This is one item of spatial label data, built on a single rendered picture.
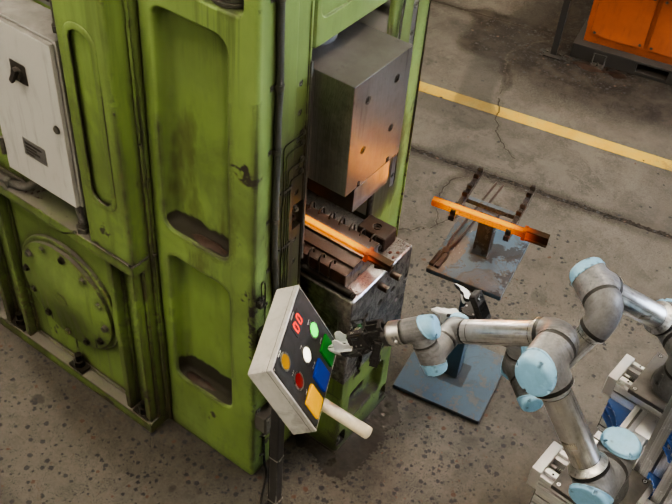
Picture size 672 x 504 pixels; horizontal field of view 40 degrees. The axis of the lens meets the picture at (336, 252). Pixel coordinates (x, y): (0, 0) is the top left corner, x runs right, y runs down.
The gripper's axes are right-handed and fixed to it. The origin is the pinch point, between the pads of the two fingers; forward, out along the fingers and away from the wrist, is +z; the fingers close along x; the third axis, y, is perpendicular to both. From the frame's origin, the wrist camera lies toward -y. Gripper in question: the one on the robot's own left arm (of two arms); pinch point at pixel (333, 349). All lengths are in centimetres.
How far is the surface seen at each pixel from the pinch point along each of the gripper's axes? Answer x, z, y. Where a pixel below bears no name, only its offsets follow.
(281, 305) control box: 1.1, 5.9, 22.6
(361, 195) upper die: -39.3, -14.3, 26.0
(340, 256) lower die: -43.4, 6.5, 0.8
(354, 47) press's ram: -51, -30, 69
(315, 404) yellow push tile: 21.1, 1.2, -0.3
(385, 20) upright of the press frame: -74, -34, 64
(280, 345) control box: 17.4, 2.0, 22.0
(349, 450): -33, 45, -91
